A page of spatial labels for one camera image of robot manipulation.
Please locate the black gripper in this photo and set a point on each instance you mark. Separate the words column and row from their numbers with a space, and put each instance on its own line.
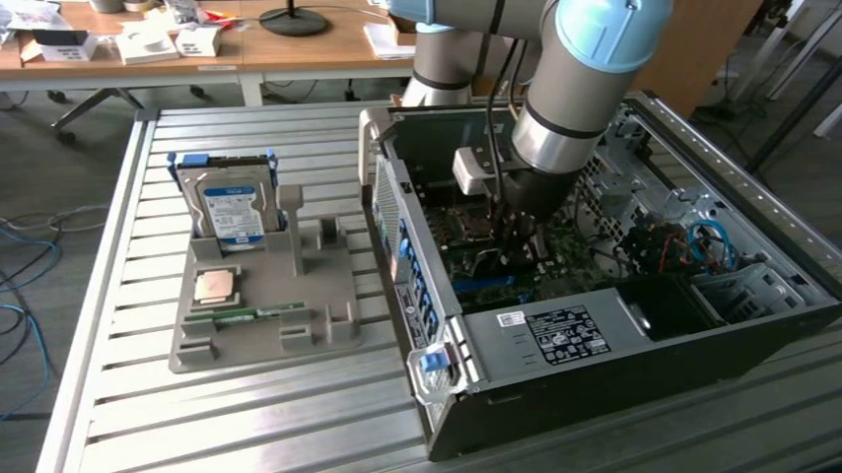
column 539, row 194

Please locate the green graphics card black cooler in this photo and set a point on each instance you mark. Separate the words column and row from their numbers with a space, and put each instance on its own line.
column 490, row 263

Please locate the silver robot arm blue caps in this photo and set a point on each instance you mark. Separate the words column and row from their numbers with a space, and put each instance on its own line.
column 579, row 74

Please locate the CPU socket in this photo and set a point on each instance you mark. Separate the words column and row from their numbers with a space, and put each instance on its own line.
column 470, row 224

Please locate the green motherboard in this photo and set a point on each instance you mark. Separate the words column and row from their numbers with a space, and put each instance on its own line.
column 579, row 256

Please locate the blue expansion slot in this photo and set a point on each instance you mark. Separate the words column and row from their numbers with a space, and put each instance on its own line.
column 483, row 284

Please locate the black plastic shroud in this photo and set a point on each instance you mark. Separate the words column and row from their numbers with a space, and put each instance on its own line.
column 671, row 305

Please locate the grey power supply unit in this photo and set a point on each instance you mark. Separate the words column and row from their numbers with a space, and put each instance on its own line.
column 499, row 345

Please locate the blue case latch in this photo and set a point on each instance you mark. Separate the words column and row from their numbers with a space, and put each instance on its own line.
column 435, row 362

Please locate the metal disk bay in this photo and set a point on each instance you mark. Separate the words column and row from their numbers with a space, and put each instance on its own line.
column 756, row 290

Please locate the white paper stack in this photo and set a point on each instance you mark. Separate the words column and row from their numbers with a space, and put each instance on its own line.
column 388, row 42

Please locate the wooden cabinet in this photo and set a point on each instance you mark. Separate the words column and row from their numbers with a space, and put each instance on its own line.
column 716, row 49

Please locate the open black PC case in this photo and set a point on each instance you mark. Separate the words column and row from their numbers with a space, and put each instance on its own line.
column 591, row 404

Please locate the wooden desk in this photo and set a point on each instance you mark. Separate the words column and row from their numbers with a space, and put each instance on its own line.
column 296, row 54

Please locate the hard disk in blue caddy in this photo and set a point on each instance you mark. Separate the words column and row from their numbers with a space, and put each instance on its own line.
column 227, row 207

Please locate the grey parts rack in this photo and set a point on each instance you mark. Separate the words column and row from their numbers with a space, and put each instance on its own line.
column 269, row 335

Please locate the black lamp base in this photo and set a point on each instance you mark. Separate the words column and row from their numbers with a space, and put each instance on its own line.
column 292, row 22

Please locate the green RAM stick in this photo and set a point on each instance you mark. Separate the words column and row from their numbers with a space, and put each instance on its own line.
column 236, row 315

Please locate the CPU chip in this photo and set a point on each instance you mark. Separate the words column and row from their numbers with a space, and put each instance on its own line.
column 215, row 287

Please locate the small white box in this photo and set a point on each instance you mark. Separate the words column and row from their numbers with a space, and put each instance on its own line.
column 197, row 42

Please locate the large white box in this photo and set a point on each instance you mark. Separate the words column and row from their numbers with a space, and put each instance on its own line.
column 148, row 47

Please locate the white box black top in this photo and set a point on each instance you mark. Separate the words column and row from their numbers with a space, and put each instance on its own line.
column 63, row 49

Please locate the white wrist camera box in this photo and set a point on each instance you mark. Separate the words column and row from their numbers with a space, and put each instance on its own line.
column 475, row 172

